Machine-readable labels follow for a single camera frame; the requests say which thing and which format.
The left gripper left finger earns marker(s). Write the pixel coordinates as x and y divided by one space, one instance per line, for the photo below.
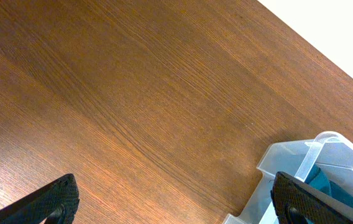
56 202

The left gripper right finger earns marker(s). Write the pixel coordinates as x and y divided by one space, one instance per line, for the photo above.
296 202

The dark blue teal cloth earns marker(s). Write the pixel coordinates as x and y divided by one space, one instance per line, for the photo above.
318 180

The clear plastic storage container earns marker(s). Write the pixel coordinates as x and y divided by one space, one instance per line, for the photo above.
330 151

